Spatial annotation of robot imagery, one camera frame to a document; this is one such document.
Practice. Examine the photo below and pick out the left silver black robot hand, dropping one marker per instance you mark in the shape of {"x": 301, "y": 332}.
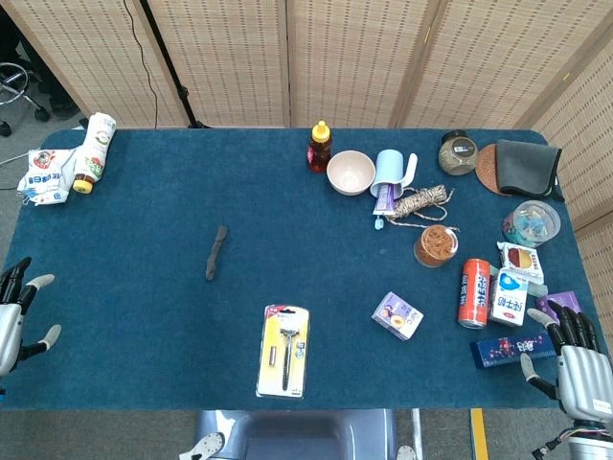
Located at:
{"x": 12, "y": 326}

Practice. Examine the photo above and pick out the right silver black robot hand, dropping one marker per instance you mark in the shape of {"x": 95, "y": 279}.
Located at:
{"x": 584, "y": 374}

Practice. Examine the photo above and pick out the dark strap piece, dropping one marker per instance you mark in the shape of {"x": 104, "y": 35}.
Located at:
{"x": 215, "y": 254}

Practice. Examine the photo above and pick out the small purple box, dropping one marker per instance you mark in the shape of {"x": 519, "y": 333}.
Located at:
{"x": 570, "y": 301}

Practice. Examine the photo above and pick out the long dark blue box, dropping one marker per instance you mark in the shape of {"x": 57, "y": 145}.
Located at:
{"x": 503, "y": 350}

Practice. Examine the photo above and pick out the pale green pack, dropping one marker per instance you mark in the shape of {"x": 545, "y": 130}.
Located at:
{"x": 538, "y": 290}

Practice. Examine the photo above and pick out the white blue milk carton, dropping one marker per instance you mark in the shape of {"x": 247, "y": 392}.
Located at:
{"x": 510, "y": 299}

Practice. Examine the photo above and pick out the white snack box fruit picture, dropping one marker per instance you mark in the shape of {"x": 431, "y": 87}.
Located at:
{"x": 524, "y": 259}

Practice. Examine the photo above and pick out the red drink can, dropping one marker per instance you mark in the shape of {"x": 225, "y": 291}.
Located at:
{"x": 474, "y": 294}

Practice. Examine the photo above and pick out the white printed food bag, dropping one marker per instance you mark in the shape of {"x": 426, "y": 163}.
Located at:
{"x": 43, "y": 177}

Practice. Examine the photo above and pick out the clear tub of blue clips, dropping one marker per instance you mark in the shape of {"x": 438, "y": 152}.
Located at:
{"x": 531, "y": 223}

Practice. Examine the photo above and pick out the white table leg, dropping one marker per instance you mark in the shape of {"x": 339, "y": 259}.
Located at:
{"x": 417, "y": 431}

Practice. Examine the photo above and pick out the blue felt tablecloth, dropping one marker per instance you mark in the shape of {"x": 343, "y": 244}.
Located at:
{"x": 143, "y": 191}

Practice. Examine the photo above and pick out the purple juice carton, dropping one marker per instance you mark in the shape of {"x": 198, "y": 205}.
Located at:
{"x": 397, "y": 316}

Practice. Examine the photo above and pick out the white sauce bottle yellow cap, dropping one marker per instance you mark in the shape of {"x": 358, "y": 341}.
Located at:
{"x": 96, "y": 148}

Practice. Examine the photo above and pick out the clear tub of rubber bands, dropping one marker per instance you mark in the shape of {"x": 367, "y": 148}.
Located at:
{"x": 436, "y": 244}

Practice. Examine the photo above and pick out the folded grey cloth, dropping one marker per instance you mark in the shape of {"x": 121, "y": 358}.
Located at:
{"x": 527, "y": 165}

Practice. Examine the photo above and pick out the round brown woven coaster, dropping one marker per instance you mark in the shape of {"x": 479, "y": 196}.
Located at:
{"x": 486, "y": 167}

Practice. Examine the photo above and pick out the chrome office chair base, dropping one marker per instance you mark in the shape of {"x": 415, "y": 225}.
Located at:
{"x": 19, "y": 93}

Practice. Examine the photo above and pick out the bundle of twisted twine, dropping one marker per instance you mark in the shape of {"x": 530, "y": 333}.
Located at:
{"x": 421, "y": 199}

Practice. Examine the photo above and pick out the glass jar black lid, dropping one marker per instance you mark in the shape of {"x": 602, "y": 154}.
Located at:
{"x": 457, "y": 155}

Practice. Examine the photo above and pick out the purple toothpaste tube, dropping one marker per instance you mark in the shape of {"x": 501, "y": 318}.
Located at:
{"x": 385, "y": 201}

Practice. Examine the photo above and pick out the yellow razor blister pack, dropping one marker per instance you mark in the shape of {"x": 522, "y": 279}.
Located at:
{"x": 275, "y": 364}

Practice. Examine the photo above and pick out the grey-blue robot torso base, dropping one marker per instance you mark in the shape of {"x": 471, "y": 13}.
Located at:
{"x": 311, "y": 436}

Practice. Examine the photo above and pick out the black tripod stand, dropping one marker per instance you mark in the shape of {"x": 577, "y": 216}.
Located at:
{"x": 168, "y": 62}

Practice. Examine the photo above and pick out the beige bowl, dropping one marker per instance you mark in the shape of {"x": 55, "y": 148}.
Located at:
{"x": 351, "y": 172}

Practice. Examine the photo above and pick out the honey bear bottle yellow cap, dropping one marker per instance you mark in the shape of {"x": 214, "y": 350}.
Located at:
{"x": 320, "y": 153}

